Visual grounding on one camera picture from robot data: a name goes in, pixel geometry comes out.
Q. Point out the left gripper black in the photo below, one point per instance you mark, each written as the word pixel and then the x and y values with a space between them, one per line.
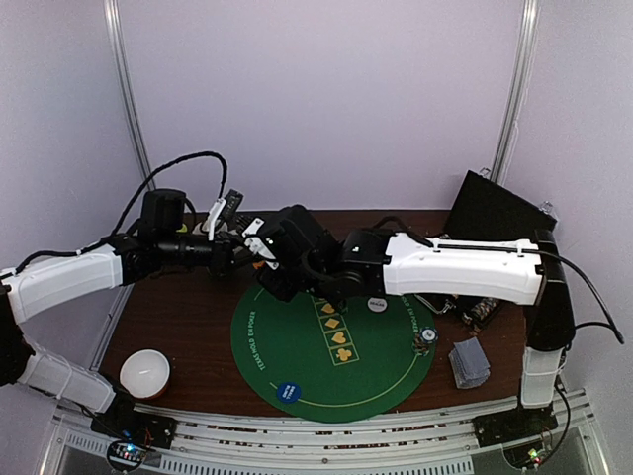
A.
pixel 222 260

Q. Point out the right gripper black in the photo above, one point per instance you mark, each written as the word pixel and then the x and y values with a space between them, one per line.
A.
pixel 276 285

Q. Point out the poker chip stack edge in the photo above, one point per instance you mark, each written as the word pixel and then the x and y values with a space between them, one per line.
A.
pixel 424 341

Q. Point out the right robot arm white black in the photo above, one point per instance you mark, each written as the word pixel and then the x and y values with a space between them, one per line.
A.
pixel 526 272

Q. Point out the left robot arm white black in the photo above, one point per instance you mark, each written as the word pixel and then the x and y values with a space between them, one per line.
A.
pixel 155 241

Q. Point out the white dealer button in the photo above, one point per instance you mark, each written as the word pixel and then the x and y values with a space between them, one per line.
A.
pixel 377 305

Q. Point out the round green poker mat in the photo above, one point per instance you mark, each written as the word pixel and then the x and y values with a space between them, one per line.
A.
pixel 350 366

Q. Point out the blue small blind button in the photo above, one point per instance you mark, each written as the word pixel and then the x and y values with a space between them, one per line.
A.
pixel 288 392

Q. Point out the white bowl red outside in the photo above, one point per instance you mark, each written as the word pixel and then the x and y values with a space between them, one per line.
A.
pixel 145 374

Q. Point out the black poker chip case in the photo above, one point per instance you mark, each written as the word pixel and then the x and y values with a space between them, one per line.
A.
pixel 485 211

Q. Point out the loose playing card deck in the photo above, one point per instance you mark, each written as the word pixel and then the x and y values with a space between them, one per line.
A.
pixel 469 363

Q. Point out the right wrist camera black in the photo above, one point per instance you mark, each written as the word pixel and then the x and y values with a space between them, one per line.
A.
pixel 366 246

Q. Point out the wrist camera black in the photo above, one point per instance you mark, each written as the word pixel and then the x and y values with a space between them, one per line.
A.
pixel 162 212
pixel 366 246

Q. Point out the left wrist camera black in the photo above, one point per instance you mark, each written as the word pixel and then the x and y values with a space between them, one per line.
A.
pixel 162 212

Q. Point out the aluminium rail frame front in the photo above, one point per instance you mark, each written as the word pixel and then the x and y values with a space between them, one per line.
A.
pixel 424 442

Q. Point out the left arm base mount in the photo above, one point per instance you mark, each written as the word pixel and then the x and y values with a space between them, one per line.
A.
pixel 122 421

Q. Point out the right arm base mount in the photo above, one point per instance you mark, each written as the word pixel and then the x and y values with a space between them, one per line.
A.
pixel 514 424

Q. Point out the left aluminium post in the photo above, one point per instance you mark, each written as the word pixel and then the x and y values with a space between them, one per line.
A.
pixel 117 42

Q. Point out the aluminium post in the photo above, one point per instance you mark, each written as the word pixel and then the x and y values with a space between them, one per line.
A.
pixel 117 42
pixel 517 92

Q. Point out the right aluminium post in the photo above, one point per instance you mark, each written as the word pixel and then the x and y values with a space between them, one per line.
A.
pixel 517 92

